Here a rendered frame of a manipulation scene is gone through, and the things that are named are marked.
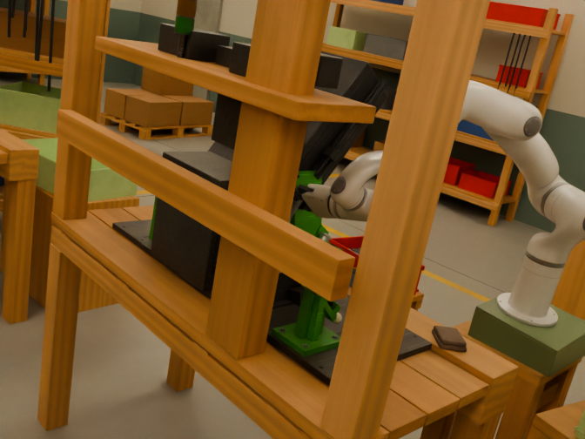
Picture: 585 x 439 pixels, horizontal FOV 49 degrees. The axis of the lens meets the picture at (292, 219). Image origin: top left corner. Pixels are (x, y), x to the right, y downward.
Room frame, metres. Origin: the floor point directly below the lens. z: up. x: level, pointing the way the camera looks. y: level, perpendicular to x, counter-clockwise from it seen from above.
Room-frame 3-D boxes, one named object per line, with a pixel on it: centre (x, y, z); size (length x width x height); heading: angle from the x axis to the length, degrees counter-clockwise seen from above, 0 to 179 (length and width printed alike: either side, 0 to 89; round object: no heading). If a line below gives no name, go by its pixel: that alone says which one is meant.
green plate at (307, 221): (1.91, -0.01, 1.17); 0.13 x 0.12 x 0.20; 45
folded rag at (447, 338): (1.70, -0.51, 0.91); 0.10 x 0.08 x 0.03; 6
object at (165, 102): (8.19, 1.91, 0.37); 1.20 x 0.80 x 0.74; 148
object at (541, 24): (7.70, -1.06, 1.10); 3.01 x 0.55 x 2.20; 50
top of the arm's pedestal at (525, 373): (1.92, -0.78, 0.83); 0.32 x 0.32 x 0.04; 47
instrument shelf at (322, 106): (1.73, 0.27, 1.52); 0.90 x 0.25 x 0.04; 45
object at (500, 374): (2.11, -0.11, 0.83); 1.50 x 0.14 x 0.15; 45
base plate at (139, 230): (1.91, 0.08, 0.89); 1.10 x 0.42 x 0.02; 45
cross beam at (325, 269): (1.65, 0.34, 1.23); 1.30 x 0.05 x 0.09; 45
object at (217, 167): (1.89, 0.26, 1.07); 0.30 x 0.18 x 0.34; 45
